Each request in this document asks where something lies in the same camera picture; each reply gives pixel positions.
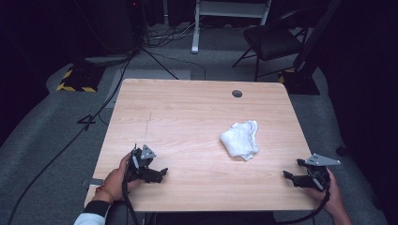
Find person's right hand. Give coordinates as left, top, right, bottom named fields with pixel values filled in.
left=304, top=168, right=345, bottom=217

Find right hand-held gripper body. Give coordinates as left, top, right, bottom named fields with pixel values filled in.
left=304, top=153, right=342, bottom=191

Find black folding chair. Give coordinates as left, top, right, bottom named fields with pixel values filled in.
left=232, top=8, right=314, bottom=83

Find thin black floor cable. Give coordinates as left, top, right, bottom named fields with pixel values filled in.
left=149, top=51, right=207, bottom=81

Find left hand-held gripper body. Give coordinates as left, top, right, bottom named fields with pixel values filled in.
left=126, top=143, right=158, bottom=184

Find black equipment cabinet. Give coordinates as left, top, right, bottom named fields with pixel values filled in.
left=74, top=0, right=145, bottom=66

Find bundle of floor cables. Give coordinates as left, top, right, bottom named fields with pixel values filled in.
left=143, top=21, right=208, bottom=49

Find hand-held gripper black cable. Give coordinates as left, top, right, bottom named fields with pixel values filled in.
left=275, top=187, right=332, bottom=225
left=121, top=156, right=141, bottom=225

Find slanted black stand pole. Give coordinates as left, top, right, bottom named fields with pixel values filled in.
left=294, top=0, right=343, bottom=73

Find white metal desk frame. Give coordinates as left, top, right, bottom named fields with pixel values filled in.
left=191, top=0, right=272, bottom=54

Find person's left hand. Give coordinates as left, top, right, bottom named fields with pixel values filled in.
left=93, top=152, right=144, bottom=203

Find white towel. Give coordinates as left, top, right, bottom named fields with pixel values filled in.
left=219, top=119, right=260, bottom=162

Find left hand-held gripper black cable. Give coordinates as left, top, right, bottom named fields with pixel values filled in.
left=121, top=156, right=141, bottom=225

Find person's dark-clothed legs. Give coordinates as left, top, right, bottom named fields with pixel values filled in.
left=106, top=201, right=277, bottom=225

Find long black floor cable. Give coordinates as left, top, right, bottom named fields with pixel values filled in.
left=7, top=55, right=134, bottom=225

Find right hand-held gripper black cable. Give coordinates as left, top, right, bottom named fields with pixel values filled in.
left=275, top=187, right=332, bottom=225

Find grey tape strip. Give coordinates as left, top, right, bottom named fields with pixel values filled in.
left=81, top=177, right=104, bottom=188

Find thin red bracelet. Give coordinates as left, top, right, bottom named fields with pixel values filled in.
left=95, top=185, right=115, bottom=204

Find black yellow striped base plate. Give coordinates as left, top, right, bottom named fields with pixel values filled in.
left=277, top=68, right=321, bottom=96
left=56, top=64, right=106, bottom=94

